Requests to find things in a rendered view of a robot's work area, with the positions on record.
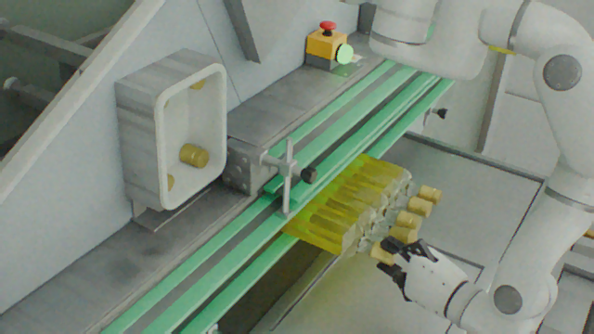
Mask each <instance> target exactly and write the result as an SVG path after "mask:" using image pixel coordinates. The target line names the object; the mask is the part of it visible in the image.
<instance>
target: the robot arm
mask: <svg viewBox="0 0 594 334"><path fill-rule="evenodd" d="M435 4H436V0H378V4H377V8H376V12H375V16H374V20H373V23H372V28H371V32H370V37H369V46H370V49H371V50H372V51H373V52H374V53H375V54H377V55H378V57H380V58H385V59H386V60H391V61H392V62H395V63H397V64H402V65H405V66H407V67H410V68H413V69H416V70H419V71H424V72H427V73H430V74H432V75H435V76H439V77H443V78H446V79H450V80H456V81H460V82H466V80H470V79H472V78H474V77H475V76H477V75H478V73H479V72H480V70H481V68H482V67H483V64H484V60H485V57H486V54H487V51H488V48H489V45H494V46H495V47H498V48H501V49H505V50H509V51H511V52H514V53H517V54H520V55H523V56H526V57H529V58H531V59H533V60H534V61H535V62H536V63H535V65H534V67H533V82H534V86H535V88H536V92H537V95H538V97H539V100H541V102H542V105H543V109H544V111H545V113H546V116H547V118H548V121H549V125H550V128H551V131H552V133H553V135H554V138H555V141H556V143H557V145H558V147H559V150H560V152H561V154H560V157H559V158H558V160H557V163H556V165H555V168H554V171H553V173H552V175H551V177H550V179H549V182H548V184H547V186H546V188H545V190H544V192H543V194H542V196H541V199H540V201H539V202H538V203H537V205H536V206H535V207H534V209H533V210H532V211H531V212H530V214H529V215H528V216H527V218H526V219H525V221H524V222H523V224H522V226H521V227H520V229H519V230H518V232H517V234H516V235H515V237H514V238H513V240H512V241H511V243H510V245H509V246H508V248H507V249H506V251H505V253H503V255H502V258H501V260H500V263H499V265H498V267H497V270H496V272H495V274H494V277H493V279H492V282H491V285H490V290H489V294H488V292H487V293H486V291H485V290H483V289H481V288H480V287H478V286H477V285H475V284H473V283H471V282H470V281H469V280H468V277H467V275H466V274H465V273H464V272H463V271H461V270H460V269H459V268H458V267H457V266H456V265H455V264H453V263H452V262H450V261H449V260H448V259H447V258H446V257H445V256H444V255H443V254H442V253H440V252H439V251H436V250H434V249H433V248H431V247H429V246H427V245H426V243H425V242H424V240H423V239H422V238H420V239H418V240H416V241H414V242H411V243H407V244H404V243H403V242H401V241H400V240H398V239H397V238H394V237H393V236H389V237H387V238H385V239H384V240H382V241H381V245H382V246H383V247H385V248H386V249H388V250H389V251H391V252H393V253H394V255H396V254H399V255H400V256H401V257H402V258H403V259H404V260H405V261H406V262H407V263H409V265H408V268H407V272H404V271H402V269H403V268H402V267H401V266H399V265H398V264H396V263H394V265H392V266H390V265H388V264H385V263H382V262H379V263H377V264H376V267H377V268H378V269H380V270H382V271H383V272H384V273H386V274H387V275H389V276H391V277H392V278H393V282H395V283H396V285H397V287H398V288H399V290H400V291H401V292H402V295H403V297H404V300H405V301H406V302H415V303H416V304H418V305H419V306H421V307H423V308H424V309H426V310H428V311H429V312H431V313H433V314H435V315H438V316H440V317H443V318H445V319H450V320H451V321H453V322H454V324H456V325H457V328H459V329H463V330H465V331H466V332H468V333H469V334H535V332H536V328H537V326H538V325H539V323H540V322H541V320H542V319H543V318H544V316H545V315H546V314H547V312H548V311H549V309H550V308H551V307H553V305H554V303H555V301H556V299H557V296H558V285H557V282H556V280H555V278H554V277H553V276H552V275H551V274H550V273H551V271H552V269H553V267H554V265H555V264H556V262H558V260H559V259H560V258H561V256H562V255H563V254H564V253H565V251H566V250H567V249H568V248H569V247H570V246H571V245H573V244H574V243H575V242H576V241H577V240H579V239H580V238H581V236H582V235H583V234H584V233H586V232H587V231H588V229H589V228H590V227H591V225H592V223H593V221H594V43H593V41H591V39H590V37H589V36H588V34H587V32H586V30H585V29H584V28H583V27H582V26H581V25H580V24H579V23H578V22H577V21H576V20H575V19H573V18H572V17H570V16H569V15H567V14H566V13H564V12H562V11H560V10H559V9H557V8H555V7H551V6H547V5H544V4H542V2H539V1H536V0H442V3H441V6H440V9H439V12H438V15H437V18H436V22H435V25H434V29H433V34H432V37H431V39H430V41H429V42H428V43H427V44H426V43H425V39H426V35H427V32H428V29H429V26H430V22H431V18H432V16H433V11H434V7H435ZM417 249H419V250H420V251H418V250H417ZM408 251H410V252H411V253H413V256H412V257H411V256H410V255H409V254H407V252H408Z"/></svg>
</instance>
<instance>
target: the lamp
mask: <svg viewBox="0 0 594 334"><path fill-rule="evenodd" d="M352 53H353V49H352V47H351V46H349V45H346V44H343V43H341V44H339V45H338V47H337V49H336V52H335V61H336V62H338V63H342V64H346V63H348V62H349V61H350V60H351V57H352Z"/></svg>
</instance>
